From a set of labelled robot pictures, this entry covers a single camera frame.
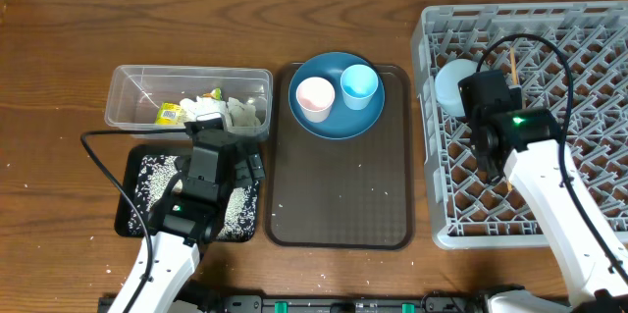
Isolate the light blue bowl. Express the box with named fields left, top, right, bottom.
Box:
left=435, top=59, right=477, bottom=118

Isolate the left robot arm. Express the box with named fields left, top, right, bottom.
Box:
left=109, top=112, right=265, bottom=312

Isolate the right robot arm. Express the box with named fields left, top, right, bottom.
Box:
left=458, top=71, right=627, bottom=312

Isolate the black waste tray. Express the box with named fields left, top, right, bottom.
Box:
left=114, top=144, right=260, bottom=242

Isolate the grey dishwasher rack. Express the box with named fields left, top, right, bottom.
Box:
left=411, top=2, right=627, bottom=249

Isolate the crumpled white paper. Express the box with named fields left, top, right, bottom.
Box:
left=180, top=96, right=261, bottom=128

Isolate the yellow green wrapper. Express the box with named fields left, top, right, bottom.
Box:
left=154, top=102, right=185, bottom=126

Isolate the clear plastic bin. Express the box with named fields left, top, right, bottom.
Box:
left=104, top=65, right=273, bottom=140

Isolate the brown serving tray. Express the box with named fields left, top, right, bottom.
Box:
left=265, top=63, right=414, bottom=250

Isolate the pink cup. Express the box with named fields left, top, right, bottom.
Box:
left=296, top=77, right=336, bottom=123

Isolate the dark blue plate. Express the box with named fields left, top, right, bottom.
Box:
left=288, top=52, right=386, bottom=140

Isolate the light blue cup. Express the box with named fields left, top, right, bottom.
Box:
left=340, top=65, right=379, bottom=110

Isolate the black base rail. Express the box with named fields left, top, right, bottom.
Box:
left=167, top=295, right=485, bottom=313

